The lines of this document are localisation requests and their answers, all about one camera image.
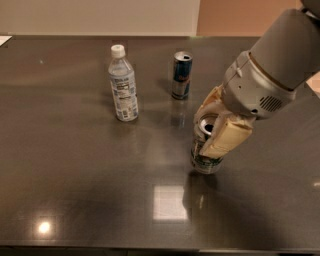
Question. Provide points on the white paper at table corner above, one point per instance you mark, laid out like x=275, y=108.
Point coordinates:
x=4, y=40

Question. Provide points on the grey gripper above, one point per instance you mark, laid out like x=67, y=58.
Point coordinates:
x=255, y=88

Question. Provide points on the blue silver energy drink can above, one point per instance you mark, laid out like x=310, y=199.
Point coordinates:
x=181, y=74

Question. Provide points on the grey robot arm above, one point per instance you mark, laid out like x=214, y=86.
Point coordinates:
x=289, y=51

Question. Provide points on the clear plastic water bottle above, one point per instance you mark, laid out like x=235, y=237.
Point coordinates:
x=123, y=85

